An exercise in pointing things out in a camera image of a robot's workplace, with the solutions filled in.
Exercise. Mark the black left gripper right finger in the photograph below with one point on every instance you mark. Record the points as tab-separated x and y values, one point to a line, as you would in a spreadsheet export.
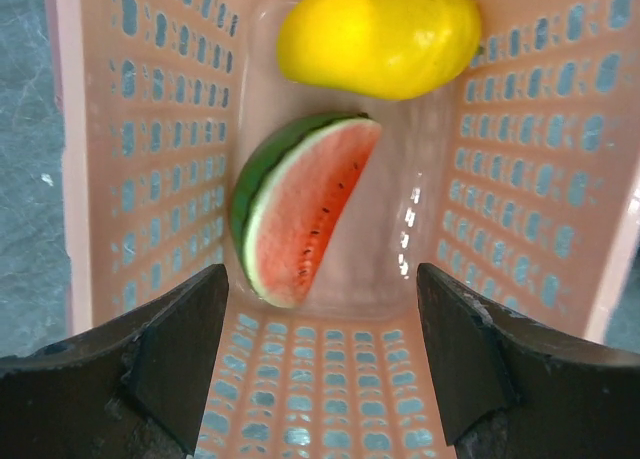
508	386

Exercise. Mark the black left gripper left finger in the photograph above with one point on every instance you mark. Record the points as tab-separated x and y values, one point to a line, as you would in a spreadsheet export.
134	387

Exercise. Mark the pink plastic basket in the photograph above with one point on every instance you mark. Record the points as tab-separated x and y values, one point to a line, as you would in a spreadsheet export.
519	179

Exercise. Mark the toy peach slice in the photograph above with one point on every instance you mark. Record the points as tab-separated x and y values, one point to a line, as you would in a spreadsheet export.
289	196

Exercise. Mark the yellow toy mango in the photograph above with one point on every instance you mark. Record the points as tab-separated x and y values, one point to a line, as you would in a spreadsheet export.
387	49

